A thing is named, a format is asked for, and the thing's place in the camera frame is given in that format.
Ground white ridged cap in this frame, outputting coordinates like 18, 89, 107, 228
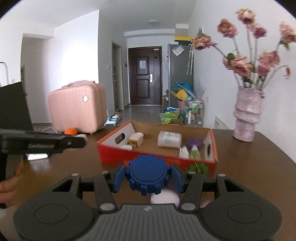
150, 188, 180, 207

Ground white pill bottle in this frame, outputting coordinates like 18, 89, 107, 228
179, 146, 190, 160

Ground purple ridged lid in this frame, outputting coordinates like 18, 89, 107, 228
187, 138, 204, 150

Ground blue ridged lid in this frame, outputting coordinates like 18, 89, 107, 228
125, 154, 171, 196

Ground clear cotton swab jar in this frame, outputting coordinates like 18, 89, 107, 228
158, 131, 182, 149

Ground yellow labelled small box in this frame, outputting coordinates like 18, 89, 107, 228
128, 132, 144, 147

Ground person's left hand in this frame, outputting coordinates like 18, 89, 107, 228
1, 159, 23, 207

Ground black paper bag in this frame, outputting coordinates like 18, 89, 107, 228
0, 61, 34, 131

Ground red cardboard box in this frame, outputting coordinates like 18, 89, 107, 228
97, 121, 218, 178

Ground orange tangerine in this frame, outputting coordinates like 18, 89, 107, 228
64, 128, 78, 137

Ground pink hard-shell suitcase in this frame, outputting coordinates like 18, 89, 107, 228
48, 81, 107, 133

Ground pink textured vase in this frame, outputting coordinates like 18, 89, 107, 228
233, 86, 265, 143

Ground yellow blue bags pile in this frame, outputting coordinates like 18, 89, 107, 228
170, 81, 196, 101

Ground dark brown entrance door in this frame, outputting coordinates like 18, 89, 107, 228
128, 46, 162, 105

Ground dried pink flowers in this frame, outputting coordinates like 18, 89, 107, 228
190, 9, 295, 91

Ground grey refrigerator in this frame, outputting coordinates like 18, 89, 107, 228
168, 41, 193, 108

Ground yellow box on fridge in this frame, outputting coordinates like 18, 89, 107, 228
175, 36, 191, 42

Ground round ceiling lamp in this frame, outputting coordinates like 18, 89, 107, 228
147, 19, 160, 25

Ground wire storage cart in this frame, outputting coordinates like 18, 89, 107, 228
184, 97, 205, 128

